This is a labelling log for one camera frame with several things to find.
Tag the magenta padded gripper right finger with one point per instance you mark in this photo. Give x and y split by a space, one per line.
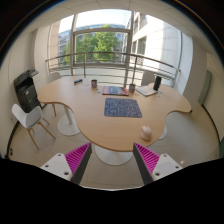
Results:
153 166

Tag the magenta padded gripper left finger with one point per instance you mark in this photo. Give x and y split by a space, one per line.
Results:
70 166

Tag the blue patterned mouse pad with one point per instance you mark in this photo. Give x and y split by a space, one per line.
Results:
118 107

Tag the white chair wooden legs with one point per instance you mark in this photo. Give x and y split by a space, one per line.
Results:
28 120

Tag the wooden table with white legs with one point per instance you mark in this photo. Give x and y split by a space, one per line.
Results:
114 123

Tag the white notebook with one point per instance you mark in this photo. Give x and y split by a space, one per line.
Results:
146 90

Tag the red and blue book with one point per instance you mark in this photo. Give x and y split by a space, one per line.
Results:
113 90

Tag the small black object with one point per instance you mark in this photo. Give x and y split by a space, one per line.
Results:
78 81

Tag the black office printer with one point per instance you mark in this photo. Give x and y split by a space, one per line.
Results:
25 90

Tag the black cylindrical speaker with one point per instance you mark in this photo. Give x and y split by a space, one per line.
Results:
157 83

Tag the dark mug left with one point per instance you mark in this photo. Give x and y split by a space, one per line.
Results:
94 83

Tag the white chair far right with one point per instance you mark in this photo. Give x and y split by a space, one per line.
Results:
147 78

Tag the white chair far left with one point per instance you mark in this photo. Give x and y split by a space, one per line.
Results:
53 76

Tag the metal balcony railing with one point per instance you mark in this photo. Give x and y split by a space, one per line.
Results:
111 67

